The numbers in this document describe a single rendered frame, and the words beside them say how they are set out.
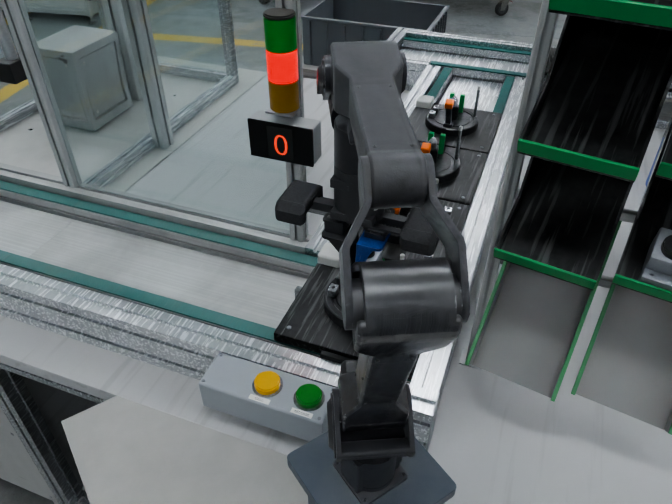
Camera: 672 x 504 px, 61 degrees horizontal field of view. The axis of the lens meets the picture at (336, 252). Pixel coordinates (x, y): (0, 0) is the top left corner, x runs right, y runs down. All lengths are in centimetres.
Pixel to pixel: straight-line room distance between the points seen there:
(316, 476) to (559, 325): 43
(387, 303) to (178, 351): 71
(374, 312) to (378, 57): 26
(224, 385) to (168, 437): 14
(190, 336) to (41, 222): 57
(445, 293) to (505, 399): 70
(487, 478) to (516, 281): 30
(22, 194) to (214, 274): 55
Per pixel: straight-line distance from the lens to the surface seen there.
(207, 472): 97
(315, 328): 98
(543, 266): 78
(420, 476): 72
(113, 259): 129
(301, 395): 89
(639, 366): 94
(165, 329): 104
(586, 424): 108
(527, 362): 92
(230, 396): 93
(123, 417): 107
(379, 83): 51
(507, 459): 100
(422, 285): 37
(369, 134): 43
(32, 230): 145
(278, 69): 96
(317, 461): 73
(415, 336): 39
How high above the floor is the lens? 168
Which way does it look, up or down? 39 degrees down
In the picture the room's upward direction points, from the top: straight up
